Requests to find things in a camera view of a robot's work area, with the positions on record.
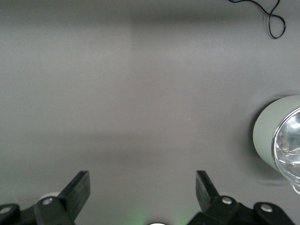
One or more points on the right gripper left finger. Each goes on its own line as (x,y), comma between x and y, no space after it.
(75,194)

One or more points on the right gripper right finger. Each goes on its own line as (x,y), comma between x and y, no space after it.
(206,194)

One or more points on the pale green cooking pot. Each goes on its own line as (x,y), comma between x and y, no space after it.
(262,131)

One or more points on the glass lid with steel knob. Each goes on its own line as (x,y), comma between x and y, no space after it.
(288,145)

